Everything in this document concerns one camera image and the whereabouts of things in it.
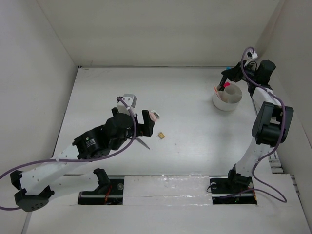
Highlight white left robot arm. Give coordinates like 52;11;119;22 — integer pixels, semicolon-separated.
10;107;155;212

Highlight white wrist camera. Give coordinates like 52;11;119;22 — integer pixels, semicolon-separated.
244;48;258;67
117;94;137;115

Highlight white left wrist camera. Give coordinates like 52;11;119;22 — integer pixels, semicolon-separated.
117;94;137;115

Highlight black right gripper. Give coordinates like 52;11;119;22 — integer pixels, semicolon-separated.
221;59;257;83

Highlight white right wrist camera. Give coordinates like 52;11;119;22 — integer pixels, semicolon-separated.
244;48;258;67

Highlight red pink pen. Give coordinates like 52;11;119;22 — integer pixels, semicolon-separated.
214;86;222;100

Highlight yellow eraser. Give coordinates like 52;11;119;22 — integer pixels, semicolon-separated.
158;132;165;139

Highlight white round divided container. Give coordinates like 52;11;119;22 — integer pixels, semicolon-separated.
213;83;243;111

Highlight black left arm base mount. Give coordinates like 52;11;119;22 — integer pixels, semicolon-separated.
78;168;124;205

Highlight black handled scissors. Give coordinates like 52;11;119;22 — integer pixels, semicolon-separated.
136;137;151;150

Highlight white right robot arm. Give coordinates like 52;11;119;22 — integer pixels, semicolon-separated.
219;60;294;194

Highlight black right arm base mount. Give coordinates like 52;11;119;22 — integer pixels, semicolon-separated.
206;170;257;205

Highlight pink cap black highlighter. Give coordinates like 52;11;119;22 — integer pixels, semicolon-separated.
217;82;230;91

